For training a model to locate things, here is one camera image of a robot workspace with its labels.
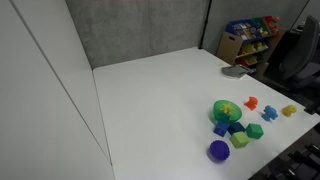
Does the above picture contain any lime green cube block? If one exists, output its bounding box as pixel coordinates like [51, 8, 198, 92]
[230, 132, 249, 148]

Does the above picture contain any light blue animal toy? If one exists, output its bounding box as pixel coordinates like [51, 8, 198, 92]
[261, 105, 278, 121]

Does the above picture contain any grey metal mounting plate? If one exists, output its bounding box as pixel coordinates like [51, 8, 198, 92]
[221, 65, 250, 79]

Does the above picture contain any orange animal toy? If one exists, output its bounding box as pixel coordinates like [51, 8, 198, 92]
[244, 96, 258, 111]

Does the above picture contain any toy storage shelf with bins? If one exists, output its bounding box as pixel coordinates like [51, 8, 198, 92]
[216, 16, 285, 71]

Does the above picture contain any yellow animal toy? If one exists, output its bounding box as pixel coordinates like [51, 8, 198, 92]
[282, 105, 297, 117]

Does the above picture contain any purple spiky ball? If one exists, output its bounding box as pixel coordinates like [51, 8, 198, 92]
[209, 140, 230, 161]

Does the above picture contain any dark green cube block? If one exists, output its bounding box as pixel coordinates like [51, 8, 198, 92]
[246, 123, 264, 139]

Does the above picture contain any yellow star toy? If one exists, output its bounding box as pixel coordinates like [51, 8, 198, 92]
[220, 103, 234, 114]

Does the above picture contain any green plastic bowl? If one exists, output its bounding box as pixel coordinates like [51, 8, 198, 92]
[213, 100, 242, 124]

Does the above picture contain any royal blue cube block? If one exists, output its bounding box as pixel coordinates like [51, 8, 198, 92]
[214, 122, 229, 137]

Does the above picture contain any dark teal blue cube block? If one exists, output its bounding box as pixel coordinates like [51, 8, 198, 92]
[228, 122, 246, 135]

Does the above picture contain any grey office chair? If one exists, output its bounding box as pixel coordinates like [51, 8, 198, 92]
[266, 15, 319, 88]

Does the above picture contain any black partition post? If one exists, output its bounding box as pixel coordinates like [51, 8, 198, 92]
[198, 0, 213, 49]

